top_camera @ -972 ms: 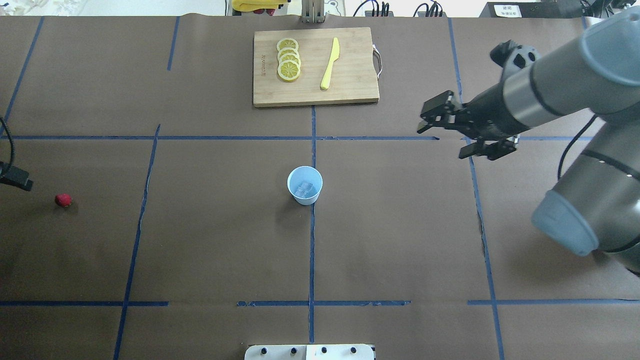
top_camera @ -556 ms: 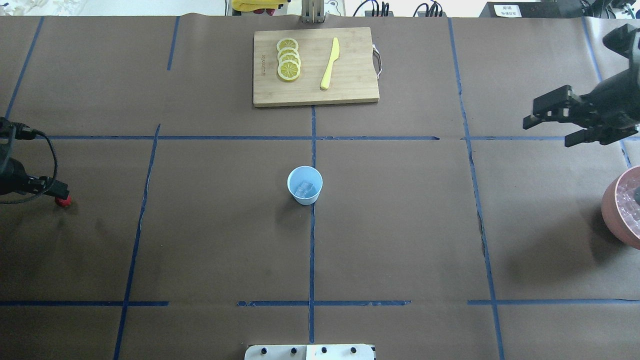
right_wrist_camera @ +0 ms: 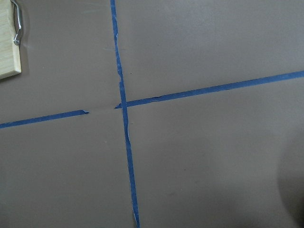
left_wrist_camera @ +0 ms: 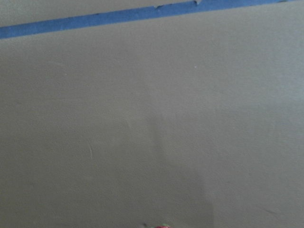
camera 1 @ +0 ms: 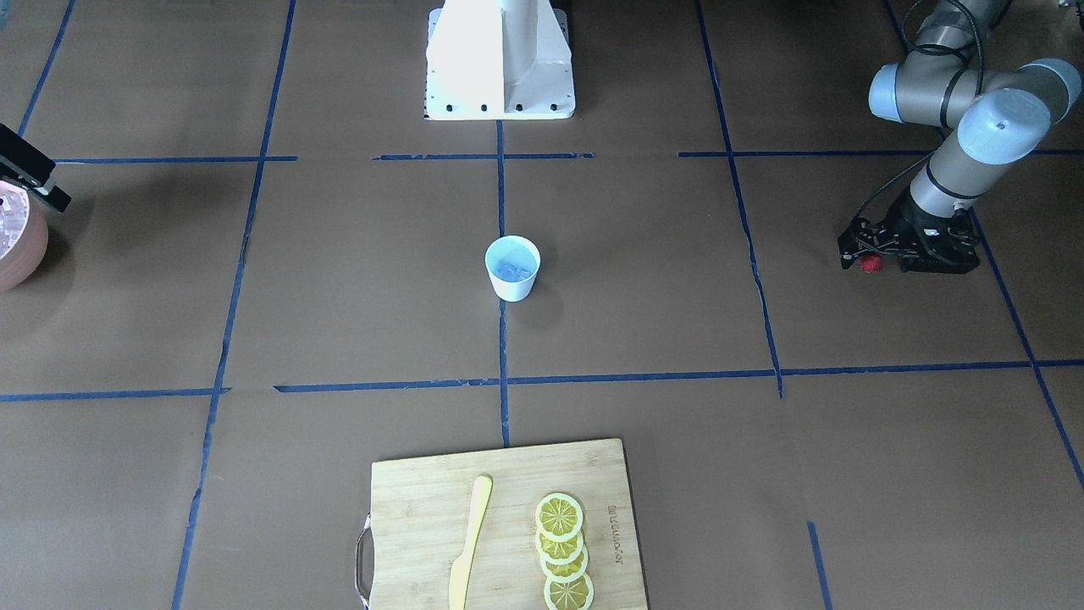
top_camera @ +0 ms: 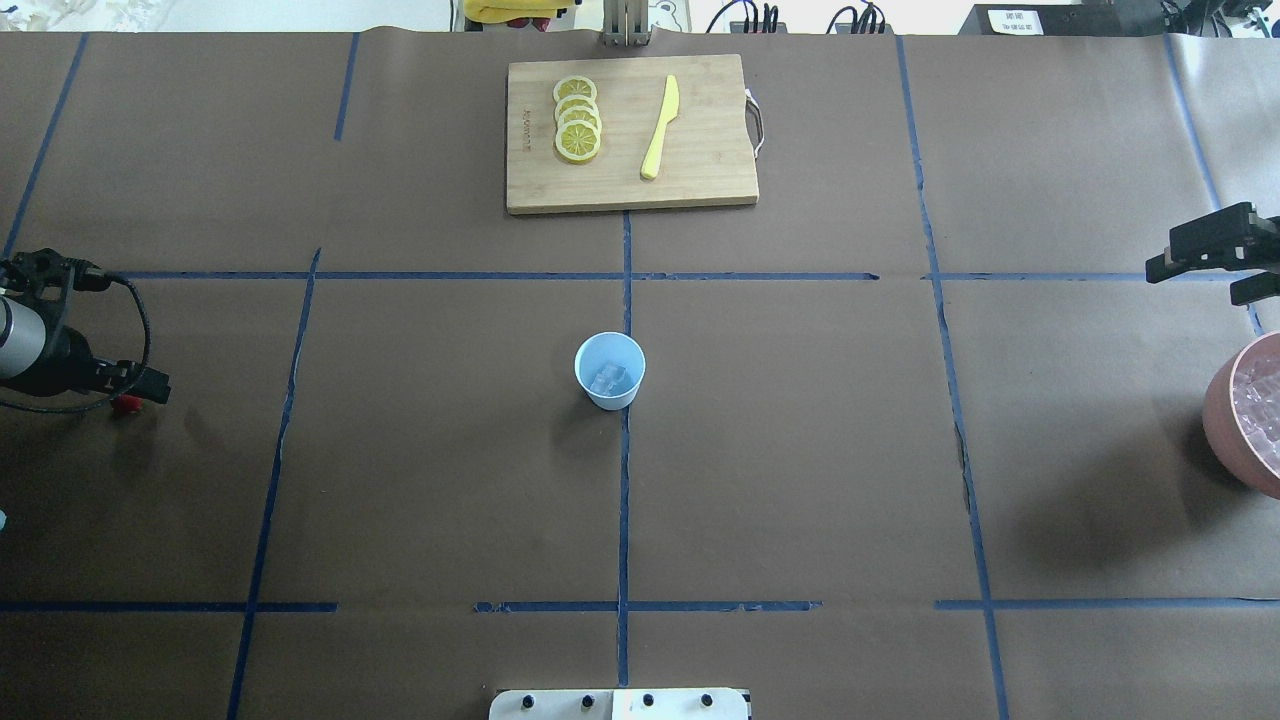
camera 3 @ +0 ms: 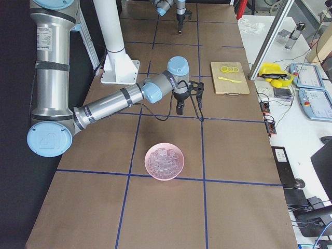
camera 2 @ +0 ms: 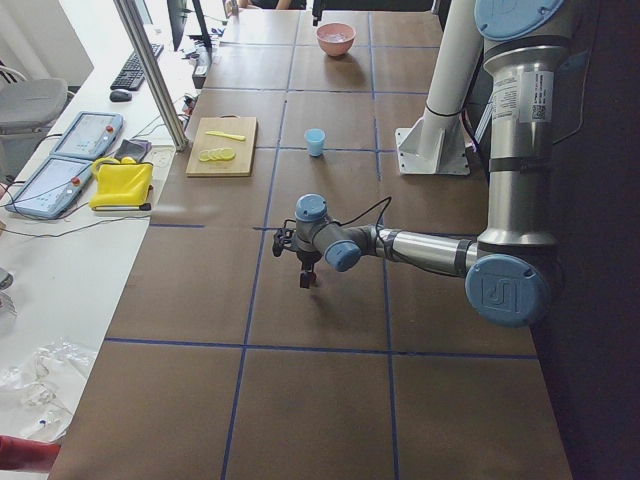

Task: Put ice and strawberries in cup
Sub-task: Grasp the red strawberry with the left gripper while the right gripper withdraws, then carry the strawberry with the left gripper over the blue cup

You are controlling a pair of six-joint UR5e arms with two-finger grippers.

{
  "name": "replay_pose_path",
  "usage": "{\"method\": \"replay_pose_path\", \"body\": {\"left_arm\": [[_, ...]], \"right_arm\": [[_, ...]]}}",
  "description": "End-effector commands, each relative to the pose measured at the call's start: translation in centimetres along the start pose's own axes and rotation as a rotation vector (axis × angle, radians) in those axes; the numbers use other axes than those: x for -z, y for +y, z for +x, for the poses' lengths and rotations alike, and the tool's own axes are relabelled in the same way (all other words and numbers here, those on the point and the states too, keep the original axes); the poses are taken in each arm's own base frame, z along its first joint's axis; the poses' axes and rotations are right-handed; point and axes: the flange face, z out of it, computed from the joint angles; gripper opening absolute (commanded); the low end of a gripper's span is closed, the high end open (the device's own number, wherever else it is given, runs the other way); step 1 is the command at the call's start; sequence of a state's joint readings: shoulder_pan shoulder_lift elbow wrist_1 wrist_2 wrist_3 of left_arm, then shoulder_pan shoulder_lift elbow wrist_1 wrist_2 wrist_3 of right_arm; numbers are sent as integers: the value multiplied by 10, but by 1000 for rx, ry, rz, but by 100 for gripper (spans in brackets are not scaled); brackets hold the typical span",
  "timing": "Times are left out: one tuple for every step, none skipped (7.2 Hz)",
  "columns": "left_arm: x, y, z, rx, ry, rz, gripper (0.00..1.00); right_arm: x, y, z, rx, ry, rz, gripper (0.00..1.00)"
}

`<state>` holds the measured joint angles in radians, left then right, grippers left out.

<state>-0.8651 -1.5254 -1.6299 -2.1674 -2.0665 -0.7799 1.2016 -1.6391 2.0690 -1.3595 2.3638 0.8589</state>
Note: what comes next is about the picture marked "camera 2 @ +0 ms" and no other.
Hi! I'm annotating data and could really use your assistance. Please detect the grey office chair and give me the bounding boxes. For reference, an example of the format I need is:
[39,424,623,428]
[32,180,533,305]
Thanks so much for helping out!
[1,78,68,181]

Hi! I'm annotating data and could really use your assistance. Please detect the black monitor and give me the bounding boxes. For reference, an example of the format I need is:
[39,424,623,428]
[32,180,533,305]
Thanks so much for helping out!
[166,0,215,53]

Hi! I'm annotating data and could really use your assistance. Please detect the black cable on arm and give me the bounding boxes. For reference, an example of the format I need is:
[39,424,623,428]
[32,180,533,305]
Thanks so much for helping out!
[337,195,466,277]

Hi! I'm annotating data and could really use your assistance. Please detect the light blue plastic cup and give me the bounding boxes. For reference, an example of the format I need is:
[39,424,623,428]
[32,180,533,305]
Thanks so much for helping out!
[304,128,326,157]

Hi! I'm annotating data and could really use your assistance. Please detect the dark grey pouch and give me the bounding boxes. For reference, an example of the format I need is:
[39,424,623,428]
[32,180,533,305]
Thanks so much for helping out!
[114,139,152,162]

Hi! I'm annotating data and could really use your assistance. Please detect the teach pendant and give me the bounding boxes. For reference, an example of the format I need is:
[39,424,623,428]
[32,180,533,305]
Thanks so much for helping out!
[51,111,124,161]
[5,155,92,219]

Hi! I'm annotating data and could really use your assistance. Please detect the yellow bag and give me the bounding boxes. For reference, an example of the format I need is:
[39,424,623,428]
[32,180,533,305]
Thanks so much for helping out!
[89,157,153,211]

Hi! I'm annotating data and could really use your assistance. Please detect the pink bowl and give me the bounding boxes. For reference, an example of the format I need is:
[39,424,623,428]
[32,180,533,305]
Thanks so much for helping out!
[316,23,356,57]

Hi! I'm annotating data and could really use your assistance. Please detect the black keyboard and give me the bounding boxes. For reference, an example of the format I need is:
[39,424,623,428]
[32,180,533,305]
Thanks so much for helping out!
[110,53,145,91]

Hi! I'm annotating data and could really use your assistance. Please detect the white camera mast with base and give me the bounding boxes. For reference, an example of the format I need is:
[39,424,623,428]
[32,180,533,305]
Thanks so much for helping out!
[395,0,484,175]

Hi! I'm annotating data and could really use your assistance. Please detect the clear plastic bags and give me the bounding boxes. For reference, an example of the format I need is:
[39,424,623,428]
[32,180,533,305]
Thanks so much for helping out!
[1,338,97,442]

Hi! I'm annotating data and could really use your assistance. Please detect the yellow plastic knife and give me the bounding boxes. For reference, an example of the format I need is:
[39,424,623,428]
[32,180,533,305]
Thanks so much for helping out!
[205,130,247,142]

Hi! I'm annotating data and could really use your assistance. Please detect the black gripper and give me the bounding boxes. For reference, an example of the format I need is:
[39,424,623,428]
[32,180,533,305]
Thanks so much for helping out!
[312,0,326,26]
[296,251,321,289]

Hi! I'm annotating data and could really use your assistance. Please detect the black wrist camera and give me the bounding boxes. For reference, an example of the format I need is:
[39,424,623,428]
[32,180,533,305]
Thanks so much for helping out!
[272,227,296,257]

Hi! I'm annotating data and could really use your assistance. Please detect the black computer mouse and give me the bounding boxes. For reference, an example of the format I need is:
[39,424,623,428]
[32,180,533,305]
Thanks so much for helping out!
[109,89,132,103]

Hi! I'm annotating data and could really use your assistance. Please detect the aluminium frame post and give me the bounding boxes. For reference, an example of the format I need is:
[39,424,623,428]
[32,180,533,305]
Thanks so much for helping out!
[114,0,189,152]

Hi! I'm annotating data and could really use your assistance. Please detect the upper teach pendant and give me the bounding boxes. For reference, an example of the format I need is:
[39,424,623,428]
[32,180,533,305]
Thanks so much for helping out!
[51,111,124,161]

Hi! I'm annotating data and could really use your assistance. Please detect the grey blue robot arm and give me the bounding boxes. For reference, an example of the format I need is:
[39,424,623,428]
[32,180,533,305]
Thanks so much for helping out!
[273,1,581,327]

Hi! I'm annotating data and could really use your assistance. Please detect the bamboo cutting board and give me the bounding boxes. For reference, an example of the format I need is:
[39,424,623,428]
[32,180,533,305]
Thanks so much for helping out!
[186,117,257,177]

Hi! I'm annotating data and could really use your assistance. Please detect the lower teach pendant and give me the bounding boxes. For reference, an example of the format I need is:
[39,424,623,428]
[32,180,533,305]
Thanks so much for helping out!
[5,155,92,219]

